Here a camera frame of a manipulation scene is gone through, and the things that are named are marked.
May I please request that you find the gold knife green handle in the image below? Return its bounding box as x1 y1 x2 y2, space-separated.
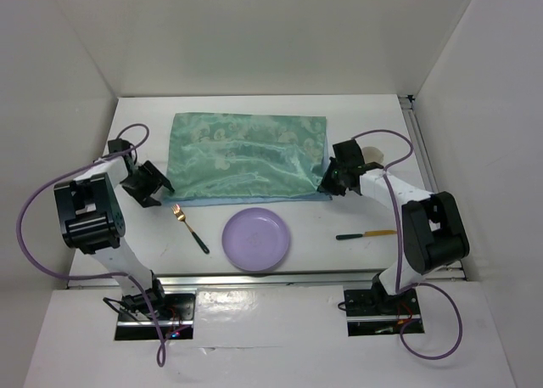
335 229 397 240

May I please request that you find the light blue mug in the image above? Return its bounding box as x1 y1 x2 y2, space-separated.
361 146 384 165

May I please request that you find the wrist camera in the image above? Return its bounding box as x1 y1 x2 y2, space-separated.
333 139 365 169
107 138 132 155

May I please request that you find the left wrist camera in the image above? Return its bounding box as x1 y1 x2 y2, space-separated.
107 138 132 155

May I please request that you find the purple plate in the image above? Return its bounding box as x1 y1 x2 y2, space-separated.
221 207 291 273

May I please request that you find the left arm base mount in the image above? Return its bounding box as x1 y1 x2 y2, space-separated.
103 291 196 341

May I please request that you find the gold fork green handle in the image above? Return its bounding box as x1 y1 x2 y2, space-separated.
171 204 210 255

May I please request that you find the aluminium frame rail front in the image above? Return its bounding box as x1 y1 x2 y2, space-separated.
65 265 467 290

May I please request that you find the teal satin placemat cloth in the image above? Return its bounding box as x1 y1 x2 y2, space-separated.
164 112 328 206

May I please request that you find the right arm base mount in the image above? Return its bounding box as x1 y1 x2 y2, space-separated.
337 290 424 337

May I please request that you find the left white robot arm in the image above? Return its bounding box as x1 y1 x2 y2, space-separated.
53 138 174 319

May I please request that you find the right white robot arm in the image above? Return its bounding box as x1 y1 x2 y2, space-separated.
318 139 470 313

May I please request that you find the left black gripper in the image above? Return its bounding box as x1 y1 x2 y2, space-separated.
118 160 171 208

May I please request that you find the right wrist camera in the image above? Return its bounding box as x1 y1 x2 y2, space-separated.
333 139 365 169

